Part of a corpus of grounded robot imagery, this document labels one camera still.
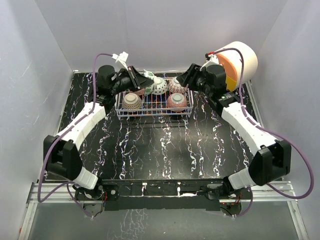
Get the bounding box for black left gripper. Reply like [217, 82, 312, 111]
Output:
[110, 66, 155, 96]

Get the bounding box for brown patterned bowl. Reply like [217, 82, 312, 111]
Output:
[121, 92, 143, 112]

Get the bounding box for round white mini drawer cabinet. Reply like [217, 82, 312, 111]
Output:
[216, 41, 258, 92]

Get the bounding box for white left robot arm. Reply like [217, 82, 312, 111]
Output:
[43, 65, 154, 200]

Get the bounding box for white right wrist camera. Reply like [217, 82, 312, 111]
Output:
[204, 51, 222, 66]

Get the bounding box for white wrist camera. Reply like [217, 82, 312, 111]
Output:
[112, 51, 129, 70]
[204, 51, 222, 66]

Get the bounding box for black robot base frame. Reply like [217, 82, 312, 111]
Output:
[74, 179, 253, 211]

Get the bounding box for white wire dish rack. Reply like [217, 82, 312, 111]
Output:
[115, 89, 194, 119]

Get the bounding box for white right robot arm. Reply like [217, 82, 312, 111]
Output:
[176, 63, 292, 199]

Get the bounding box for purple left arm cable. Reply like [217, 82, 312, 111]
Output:
[37, 53, 118, 219]

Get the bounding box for pink floral bowl back left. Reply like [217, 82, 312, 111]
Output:
[134, 88, 145, 96]

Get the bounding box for aluminium rail frame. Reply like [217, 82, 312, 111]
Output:
[18, 81, 310, 240]

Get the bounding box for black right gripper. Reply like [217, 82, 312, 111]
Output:
[176, 64, 213, 97]

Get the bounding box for pink floral bowl front right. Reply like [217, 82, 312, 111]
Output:
[166, 93, 188, 113]

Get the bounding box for white bowl red lattice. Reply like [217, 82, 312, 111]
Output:
[167, 77, 187, 95]

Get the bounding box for white bowl green leaves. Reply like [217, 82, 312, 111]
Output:
[143, 69, 157, 96]

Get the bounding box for pink floral bowl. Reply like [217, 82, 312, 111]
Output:
[134, 88, 145, 96]
[166, 93, 188, 113]

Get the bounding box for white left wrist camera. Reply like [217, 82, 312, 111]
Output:
[112, 51, 129, 70]

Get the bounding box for white bowl brown diamonds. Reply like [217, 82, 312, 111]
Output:
[152, 77, 168, 96]

